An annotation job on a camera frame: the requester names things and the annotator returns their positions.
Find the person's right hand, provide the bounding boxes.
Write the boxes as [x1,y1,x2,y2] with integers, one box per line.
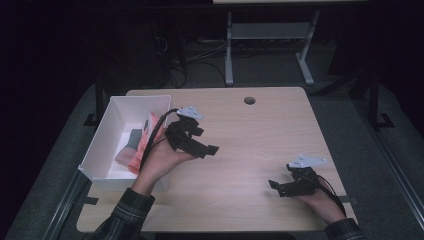
[293,176,348,225]

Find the white box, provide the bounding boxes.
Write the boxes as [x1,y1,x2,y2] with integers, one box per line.
[77,95,178,193]

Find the grey knit glove pink cuff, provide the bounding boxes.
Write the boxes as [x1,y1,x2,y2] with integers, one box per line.
[114,128,144,169]

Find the bundle of floor cables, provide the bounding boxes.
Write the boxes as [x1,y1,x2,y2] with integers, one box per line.
[153,35,228,90]

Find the right hand-held gripper black cable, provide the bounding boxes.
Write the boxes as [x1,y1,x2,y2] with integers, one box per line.
[316,174,348,216]

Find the aluminium floor rail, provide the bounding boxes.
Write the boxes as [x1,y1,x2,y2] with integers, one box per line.
[41,170,90,240]
[353,99,424,231]

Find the grey metal table frame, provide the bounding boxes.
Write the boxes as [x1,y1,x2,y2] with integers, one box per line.
[224,9,321,87]

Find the person's left hand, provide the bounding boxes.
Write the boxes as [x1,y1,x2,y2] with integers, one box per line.
[131,136,198,197]

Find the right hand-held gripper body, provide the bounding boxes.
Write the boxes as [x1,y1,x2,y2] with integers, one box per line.
[286,154,328,197]

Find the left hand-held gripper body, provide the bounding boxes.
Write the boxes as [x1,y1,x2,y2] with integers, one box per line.
[164,105,206,158]

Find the black stand leg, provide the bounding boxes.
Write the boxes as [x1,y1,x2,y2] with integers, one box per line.
[349,64,396,132]
[83,66,108,127]

